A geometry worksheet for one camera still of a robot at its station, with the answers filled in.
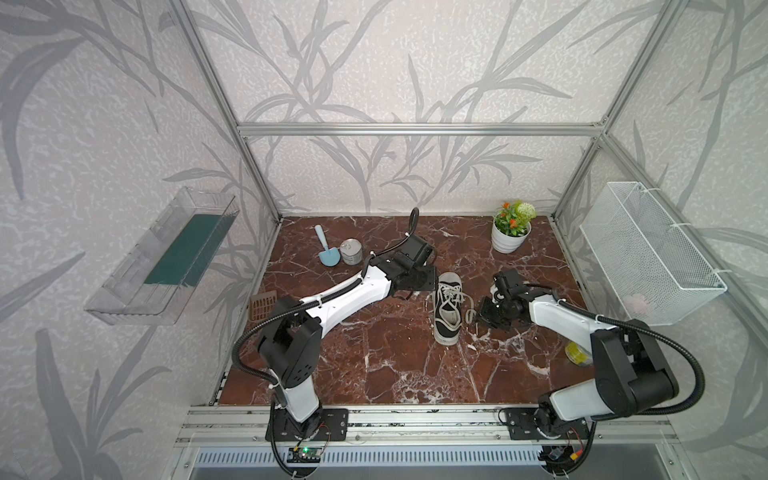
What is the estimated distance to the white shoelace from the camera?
2.82 ft

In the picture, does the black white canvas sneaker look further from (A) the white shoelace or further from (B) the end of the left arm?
(B) the end of the left arm

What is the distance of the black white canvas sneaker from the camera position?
33.8 inches

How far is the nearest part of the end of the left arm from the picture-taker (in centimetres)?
62
